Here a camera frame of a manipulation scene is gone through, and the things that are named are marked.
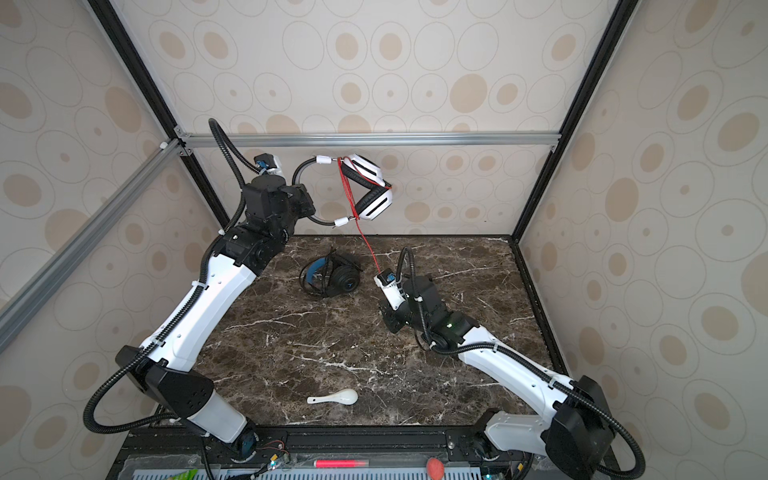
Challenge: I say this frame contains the white ceramic spoon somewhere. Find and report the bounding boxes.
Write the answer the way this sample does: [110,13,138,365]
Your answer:
[306,389,359,406]

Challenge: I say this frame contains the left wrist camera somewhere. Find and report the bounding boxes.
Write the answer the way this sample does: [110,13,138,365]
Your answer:
[253,153,283,176]

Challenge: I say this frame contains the silver aluminium rail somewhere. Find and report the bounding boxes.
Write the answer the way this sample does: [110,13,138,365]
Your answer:
[175,125,562,157]
[1,139,182,350]

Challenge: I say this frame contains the pink marker pen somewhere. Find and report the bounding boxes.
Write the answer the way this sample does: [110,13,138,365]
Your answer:
[314,459,369,469]

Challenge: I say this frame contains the silver aluminium left rail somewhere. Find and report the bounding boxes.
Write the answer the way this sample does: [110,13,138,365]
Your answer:
[1,139,182,350]

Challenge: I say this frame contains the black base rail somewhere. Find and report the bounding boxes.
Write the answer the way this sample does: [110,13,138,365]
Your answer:
[107,426,564,479]

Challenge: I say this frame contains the red round ball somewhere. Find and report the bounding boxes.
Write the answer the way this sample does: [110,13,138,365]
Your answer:
[426,458,445,480]

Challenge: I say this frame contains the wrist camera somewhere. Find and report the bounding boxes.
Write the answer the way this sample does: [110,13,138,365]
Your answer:
[374,268,405,311]
[253,153,283,176]

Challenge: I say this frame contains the red headphone cable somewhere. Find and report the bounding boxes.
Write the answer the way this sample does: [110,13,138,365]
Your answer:
[337,157,385,274]

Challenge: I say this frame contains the white black headphones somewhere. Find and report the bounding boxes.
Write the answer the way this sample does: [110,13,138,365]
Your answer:
[291,153,394,228]

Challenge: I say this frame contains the black blue headphones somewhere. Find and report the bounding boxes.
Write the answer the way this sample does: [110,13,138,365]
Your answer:
[299,248,363,298]

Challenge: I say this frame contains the silver aluminium back rail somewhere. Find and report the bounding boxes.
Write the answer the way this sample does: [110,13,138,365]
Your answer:
[175,125,562,157]

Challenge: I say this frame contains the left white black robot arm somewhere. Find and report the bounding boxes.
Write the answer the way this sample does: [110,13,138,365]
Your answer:
[83,119,315,457]

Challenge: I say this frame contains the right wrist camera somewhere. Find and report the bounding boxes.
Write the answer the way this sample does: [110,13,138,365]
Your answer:
[374,268,405,311]

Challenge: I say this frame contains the green object at base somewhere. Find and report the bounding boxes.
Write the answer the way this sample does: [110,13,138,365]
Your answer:
[166,469,198,480]

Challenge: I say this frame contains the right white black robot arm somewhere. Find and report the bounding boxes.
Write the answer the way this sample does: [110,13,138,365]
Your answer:
[374,248,646,479]

